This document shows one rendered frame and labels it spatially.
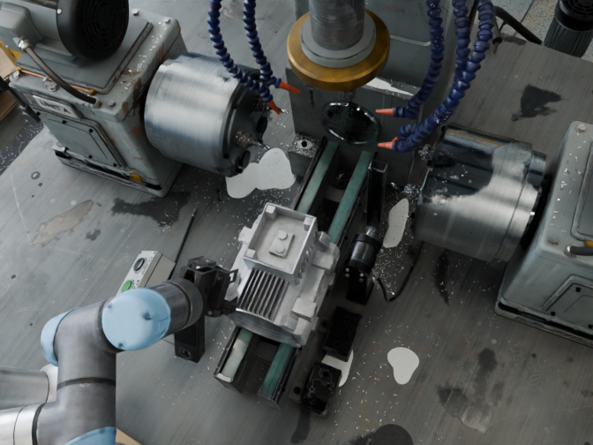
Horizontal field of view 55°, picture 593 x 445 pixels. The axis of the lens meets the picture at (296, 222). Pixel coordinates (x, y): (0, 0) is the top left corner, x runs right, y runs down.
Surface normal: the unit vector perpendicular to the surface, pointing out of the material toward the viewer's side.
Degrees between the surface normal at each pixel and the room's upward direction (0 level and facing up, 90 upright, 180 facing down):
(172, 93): 21
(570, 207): 0
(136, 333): 30
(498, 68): 0
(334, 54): 0
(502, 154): 9
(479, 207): 39
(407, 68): 90
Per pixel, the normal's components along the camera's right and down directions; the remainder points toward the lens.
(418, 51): -0.38, 0.84
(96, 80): -0.09, -0.44
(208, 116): -0.28, 0.07
